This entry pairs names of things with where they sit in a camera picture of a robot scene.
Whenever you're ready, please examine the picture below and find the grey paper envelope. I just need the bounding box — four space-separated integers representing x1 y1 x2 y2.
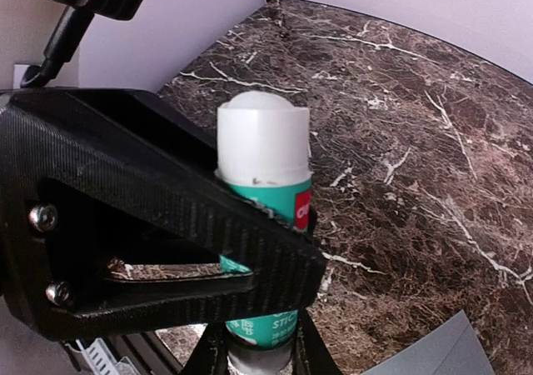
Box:
366 311 494 375

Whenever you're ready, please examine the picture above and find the white slotted cable duct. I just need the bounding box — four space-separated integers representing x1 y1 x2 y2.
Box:
61 338 120 375

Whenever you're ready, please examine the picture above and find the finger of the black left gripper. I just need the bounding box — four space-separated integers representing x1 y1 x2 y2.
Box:
1 87 326 341

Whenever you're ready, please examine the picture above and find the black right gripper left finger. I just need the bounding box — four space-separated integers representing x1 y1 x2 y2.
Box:
181 322 229 375

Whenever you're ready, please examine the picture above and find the green white glue stick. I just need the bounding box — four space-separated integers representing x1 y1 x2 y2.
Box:
217 91 311 374

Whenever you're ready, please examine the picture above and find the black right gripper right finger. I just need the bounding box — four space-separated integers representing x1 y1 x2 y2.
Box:
293 309 340 375

